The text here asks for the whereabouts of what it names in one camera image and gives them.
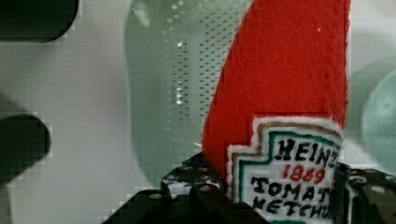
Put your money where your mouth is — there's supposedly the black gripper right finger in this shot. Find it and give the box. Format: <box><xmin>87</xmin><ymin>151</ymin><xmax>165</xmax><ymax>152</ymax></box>
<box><xmin>331</xmin><ymin>162</ymin><xmax>396</xmax><ymax>224</ymax></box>

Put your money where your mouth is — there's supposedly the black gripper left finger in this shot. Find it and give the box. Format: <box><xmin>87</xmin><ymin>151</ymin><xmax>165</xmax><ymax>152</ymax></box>
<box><xmin>103</xmin><ymin>153</ymin><xmax>268</xmax><ymax>224</ymax></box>

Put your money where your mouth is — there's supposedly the red plush ketchup bottle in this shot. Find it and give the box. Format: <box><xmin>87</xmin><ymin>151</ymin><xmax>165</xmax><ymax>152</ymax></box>
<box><xmin>203</xmin><ymin>0</ymin><xmax>351</xmax><ymax>224</ymax></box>

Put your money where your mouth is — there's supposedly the green oval strainer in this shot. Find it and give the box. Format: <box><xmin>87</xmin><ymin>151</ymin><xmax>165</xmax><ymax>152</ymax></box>
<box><xmin>125</xmin><ymin>0</ymin><xmax>253</xmax><ymax>186</ymax></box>

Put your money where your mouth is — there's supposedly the green metal cup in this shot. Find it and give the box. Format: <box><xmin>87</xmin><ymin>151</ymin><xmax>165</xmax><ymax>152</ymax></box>
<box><xmin>346</xmin><ymin>56</ymin><xmax>396</xmax><ymax>175</ymax></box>

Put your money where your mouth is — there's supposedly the black cylinder lower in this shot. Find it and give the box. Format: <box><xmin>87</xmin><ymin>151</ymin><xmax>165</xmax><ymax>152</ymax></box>
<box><xmin>0</xmin><ymin>114</ymin><xmax>51</xmax><ymax>186</ymax></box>

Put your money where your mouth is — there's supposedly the black cylinder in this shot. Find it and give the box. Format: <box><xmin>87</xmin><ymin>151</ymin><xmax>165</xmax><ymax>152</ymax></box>
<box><xmin>0</xmin><ymin>114</ymin><xmax>51</xmax><ymax>186</ymax></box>
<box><xmin>0</xmin><ymin>0</ymin><xmax>79</xmax><ymax>43</ymax></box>

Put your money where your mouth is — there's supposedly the black cylinder upper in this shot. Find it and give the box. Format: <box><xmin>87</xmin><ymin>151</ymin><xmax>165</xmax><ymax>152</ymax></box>
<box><xmin>0</xmin><ymin>0</ymin><xmax>79</xmax><ymax>43</ymax></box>

